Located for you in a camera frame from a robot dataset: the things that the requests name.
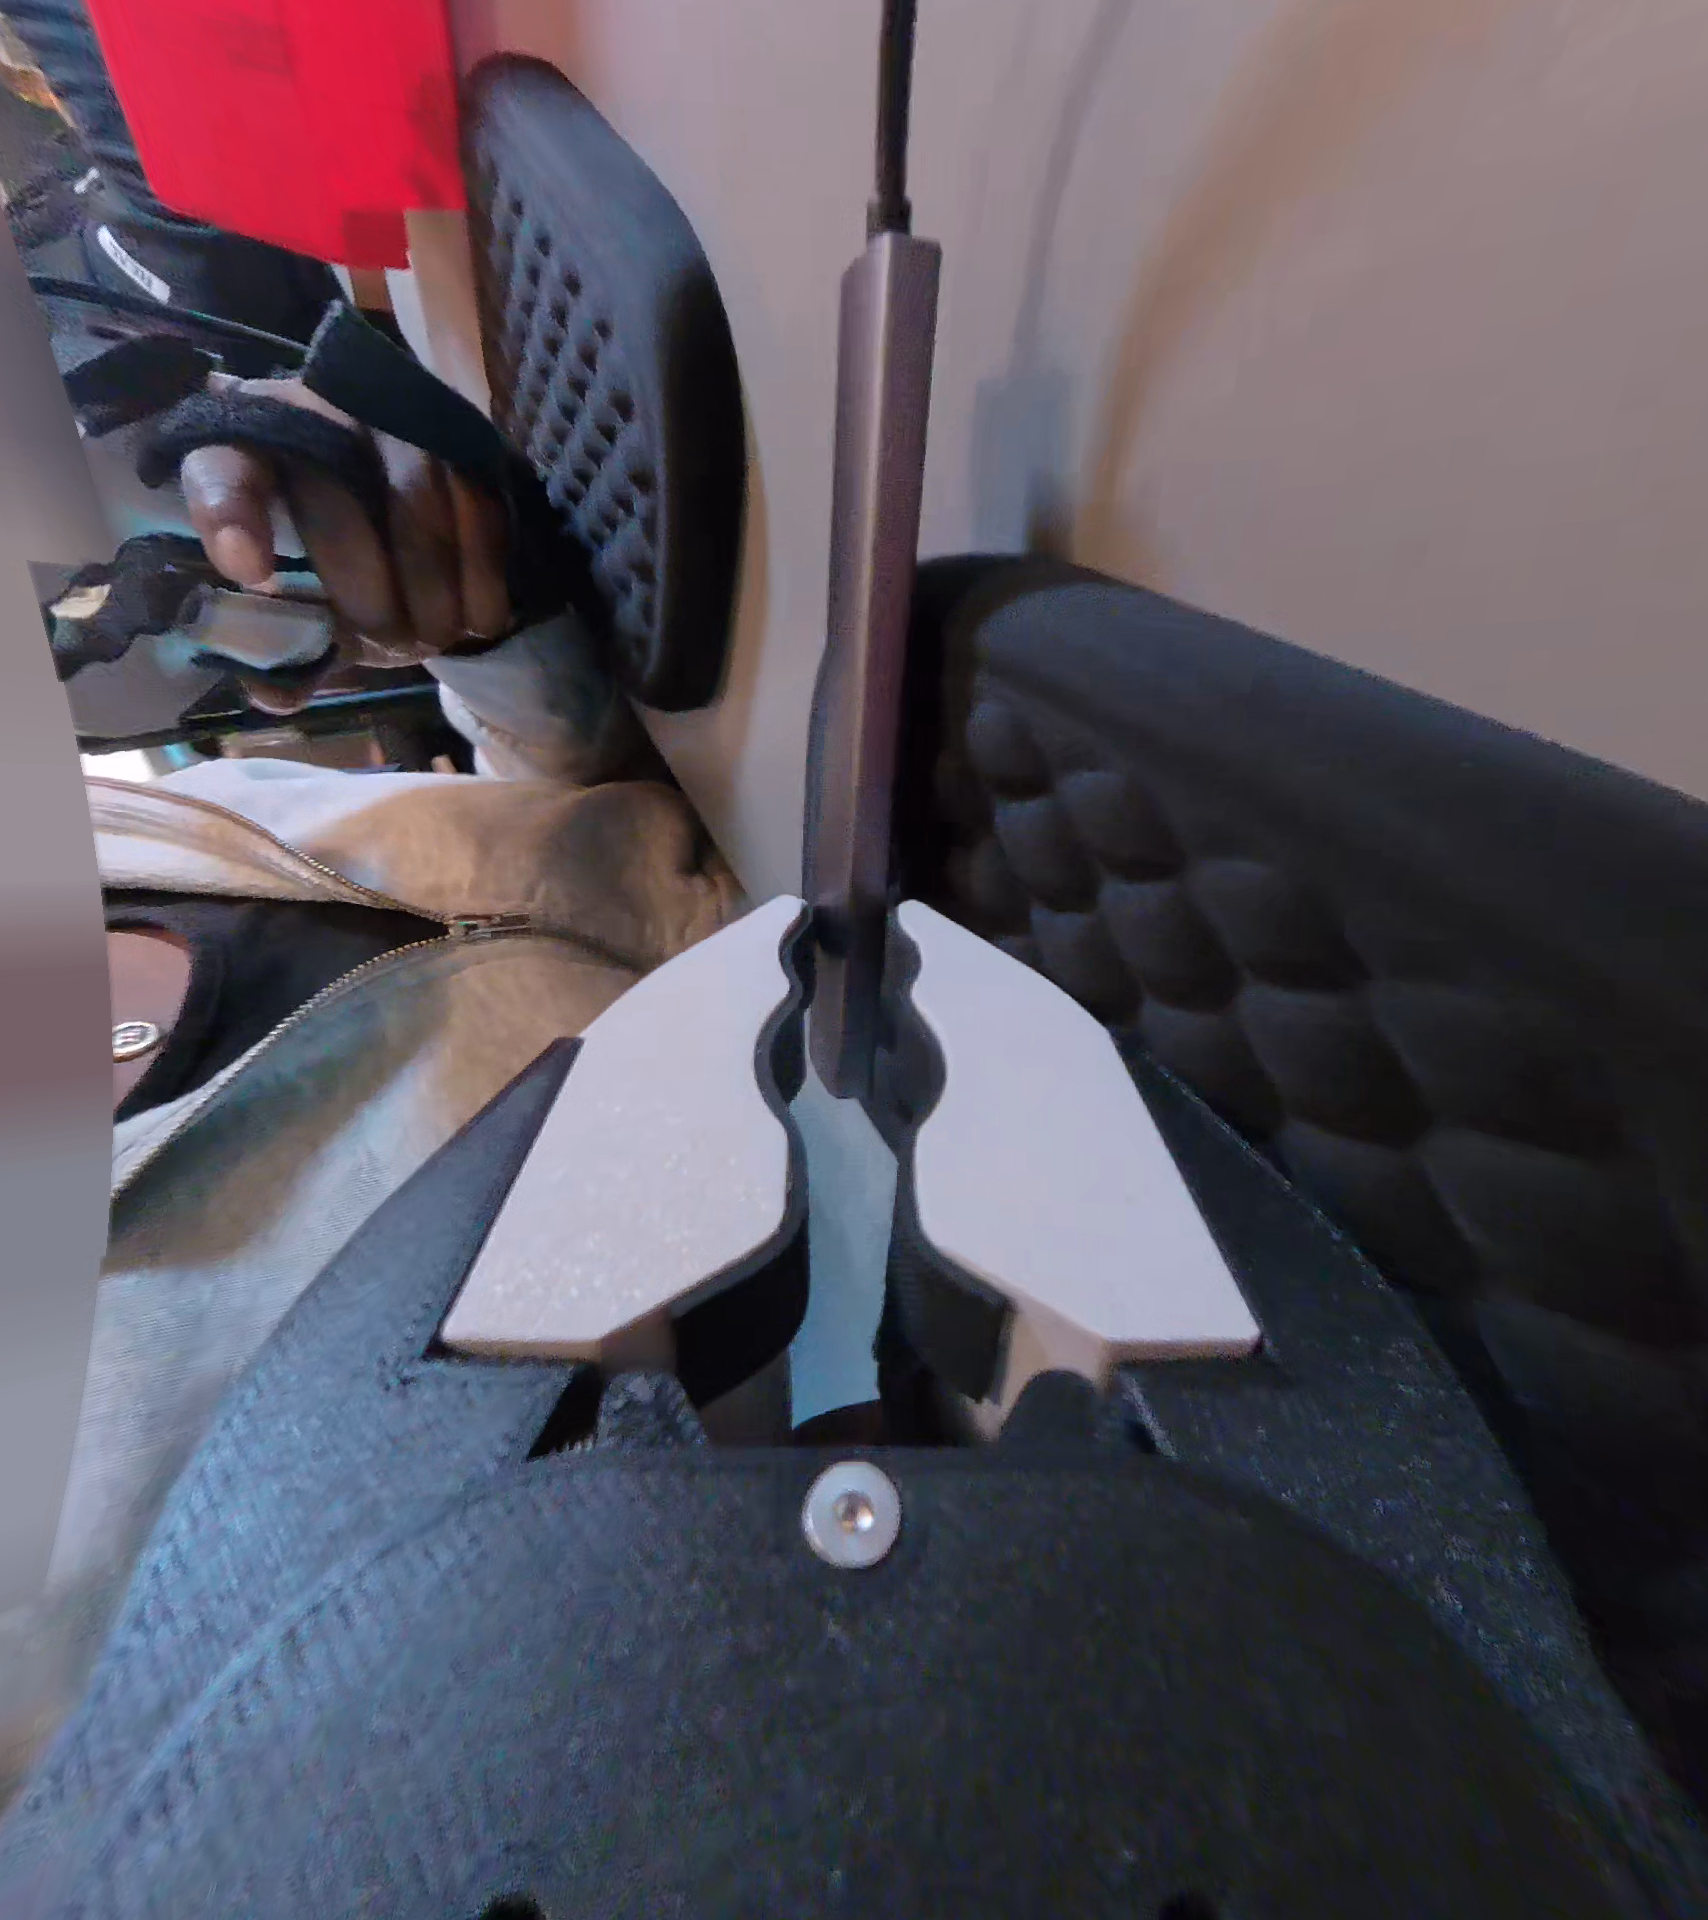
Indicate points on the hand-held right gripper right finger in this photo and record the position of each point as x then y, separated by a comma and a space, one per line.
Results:
1078, 1200

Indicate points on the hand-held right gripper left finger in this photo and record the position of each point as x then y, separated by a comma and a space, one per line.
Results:
644, 1185

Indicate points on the grey usb hub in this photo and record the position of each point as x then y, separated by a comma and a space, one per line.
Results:
877, 600

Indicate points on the person's left hand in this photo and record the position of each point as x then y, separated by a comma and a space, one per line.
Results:
404, 541

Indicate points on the person's grey hoodie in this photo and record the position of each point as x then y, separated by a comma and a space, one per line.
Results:
494, 854

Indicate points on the person's black shirt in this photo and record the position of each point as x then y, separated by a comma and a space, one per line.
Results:
255, 975

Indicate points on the red box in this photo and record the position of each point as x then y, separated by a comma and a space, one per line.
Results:
269, 120

